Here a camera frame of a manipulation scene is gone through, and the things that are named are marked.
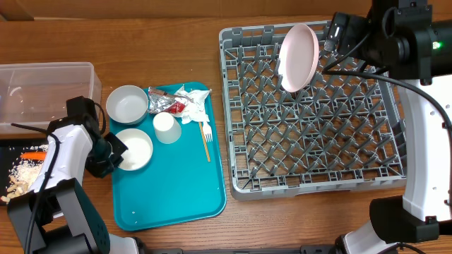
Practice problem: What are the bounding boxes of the white bowl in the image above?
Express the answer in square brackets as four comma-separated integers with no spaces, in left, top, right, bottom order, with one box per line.
[116,128,153,171]

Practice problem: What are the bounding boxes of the grey bowl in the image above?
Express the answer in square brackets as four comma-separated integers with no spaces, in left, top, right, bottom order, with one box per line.
[106,85,148,125]

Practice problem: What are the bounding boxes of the foil wrapper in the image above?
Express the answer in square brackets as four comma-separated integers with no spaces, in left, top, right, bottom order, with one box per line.
[148,87,184,114]

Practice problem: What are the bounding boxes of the orange carrot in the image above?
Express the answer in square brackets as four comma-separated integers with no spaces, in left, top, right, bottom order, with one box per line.
[20,152,47,161]

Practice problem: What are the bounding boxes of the red sauce packet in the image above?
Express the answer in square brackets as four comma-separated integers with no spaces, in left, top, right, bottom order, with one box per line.
[167,102,186,114]

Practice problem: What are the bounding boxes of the rice and peanut scraps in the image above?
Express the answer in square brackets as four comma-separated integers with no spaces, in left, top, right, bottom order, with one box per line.
[0,144,49,205]

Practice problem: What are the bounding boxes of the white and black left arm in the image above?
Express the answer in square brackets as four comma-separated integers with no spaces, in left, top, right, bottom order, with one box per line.
[7,96,147,253]

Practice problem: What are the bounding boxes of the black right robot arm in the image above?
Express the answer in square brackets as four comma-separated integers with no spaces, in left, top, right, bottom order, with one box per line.
[325,0,451,253]

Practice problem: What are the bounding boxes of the black waste tray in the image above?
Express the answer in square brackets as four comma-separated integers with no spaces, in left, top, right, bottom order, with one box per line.
[0,138,50,206]

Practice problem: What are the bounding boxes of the grey plastic dishwasher rack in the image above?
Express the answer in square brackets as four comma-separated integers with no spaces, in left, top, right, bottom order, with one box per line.
[219,24,407,201]

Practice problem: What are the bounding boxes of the translucent plastic cup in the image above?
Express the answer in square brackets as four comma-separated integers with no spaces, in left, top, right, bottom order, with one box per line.
[153,112,182,144]

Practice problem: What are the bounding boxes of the teal plastic tray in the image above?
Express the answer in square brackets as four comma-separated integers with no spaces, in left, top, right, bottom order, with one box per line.
[108,81,227,232]

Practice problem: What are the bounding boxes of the clear plastic bin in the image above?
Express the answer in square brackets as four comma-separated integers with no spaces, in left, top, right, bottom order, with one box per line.
[1,62,102,135]

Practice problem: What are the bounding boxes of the wooden chopstick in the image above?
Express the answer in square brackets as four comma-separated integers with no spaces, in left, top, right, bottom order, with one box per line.
[198,122,210,162]

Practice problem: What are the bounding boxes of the crumpled white napkin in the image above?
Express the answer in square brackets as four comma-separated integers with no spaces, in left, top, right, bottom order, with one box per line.
[173,86,211,124]

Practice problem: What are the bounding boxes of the white plastic fork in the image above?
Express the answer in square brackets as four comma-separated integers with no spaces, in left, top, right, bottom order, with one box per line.
[202,121,213,142]

